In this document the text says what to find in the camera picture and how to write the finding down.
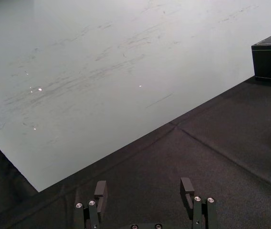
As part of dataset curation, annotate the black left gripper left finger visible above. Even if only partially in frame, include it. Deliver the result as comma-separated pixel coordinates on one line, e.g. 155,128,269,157
74,180,108,229

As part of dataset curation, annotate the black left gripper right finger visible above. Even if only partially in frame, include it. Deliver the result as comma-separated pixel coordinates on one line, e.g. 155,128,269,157
179,177,218,229

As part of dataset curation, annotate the black table cloth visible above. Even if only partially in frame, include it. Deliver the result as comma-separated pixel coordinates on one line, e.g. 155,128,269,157
0,75,271,229

